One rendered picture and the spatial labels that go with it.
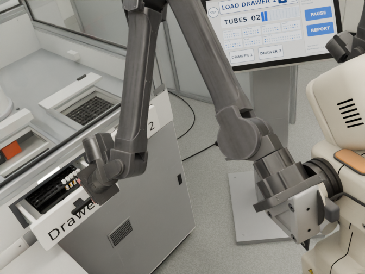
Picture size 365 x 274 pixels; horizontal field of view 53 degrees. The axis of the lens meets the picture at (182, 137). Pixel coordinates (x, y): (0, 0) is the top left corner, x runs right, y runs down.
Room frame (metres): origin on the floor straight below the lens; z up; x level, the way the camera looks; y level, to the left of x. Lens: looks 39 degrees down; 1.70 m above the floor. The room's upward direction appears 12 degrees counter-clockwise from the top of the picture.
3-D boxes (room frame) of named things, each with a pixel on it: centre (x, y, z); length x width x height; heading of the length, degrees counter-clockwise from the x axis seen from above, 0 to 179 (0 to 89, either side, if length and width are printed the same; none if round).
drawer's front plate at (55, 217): (0.79, 0.36, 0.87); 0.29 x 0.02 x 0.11; 130
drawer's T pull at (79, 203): (0.77, 0.34, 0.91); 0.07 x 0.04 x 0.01; 130
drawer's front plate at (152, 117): (1.09, 0.19, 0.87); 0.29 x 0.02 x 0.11; 130
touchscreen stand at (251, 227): (1.34, -0.42, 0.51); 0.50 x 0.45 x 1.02; 172
